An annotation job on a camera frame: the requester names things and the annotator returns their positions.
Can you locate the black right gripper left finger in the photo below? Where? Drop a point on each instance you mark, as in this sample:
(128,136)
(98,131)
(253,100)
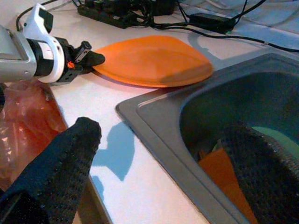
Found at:
(51,177)

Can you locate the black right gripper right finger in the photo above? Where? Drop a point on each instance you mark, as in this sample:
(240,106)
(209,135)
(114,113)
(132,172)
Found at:
(271,186)

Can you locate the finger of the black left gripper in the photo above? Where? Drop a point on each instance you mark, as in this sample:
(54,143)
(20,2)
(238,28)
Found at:
(95,60)

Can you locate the orange plastic bowl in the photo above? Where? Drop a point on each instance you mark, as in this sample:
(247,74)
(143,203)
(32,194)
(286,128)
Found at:
(219,172)

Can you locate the orange plastic plate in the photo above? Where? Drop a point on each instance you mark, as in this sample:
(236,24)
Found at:
(151,60)

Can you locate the stainless steel kitchen sink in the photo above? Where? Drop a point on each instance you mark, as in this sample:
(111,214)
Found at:
(158,121)

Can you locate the black power strip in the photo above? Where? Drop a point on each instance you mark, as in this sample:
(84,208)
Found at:
(109,17)

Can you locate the green plate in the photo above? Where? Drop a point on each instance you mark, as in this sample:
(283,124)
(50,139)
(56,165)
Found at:
(280,137)

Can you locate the red plastic bag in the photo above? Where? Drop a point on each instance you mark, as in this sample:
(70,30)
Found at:
(28,121)

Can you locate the black power adapter brick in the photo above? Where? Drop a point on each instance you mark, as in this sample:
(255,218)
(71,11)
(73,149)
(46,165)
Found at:
(210,21)

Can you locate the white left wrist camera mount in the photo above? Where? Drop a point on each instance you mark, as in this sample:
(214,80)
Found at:
(35,25)

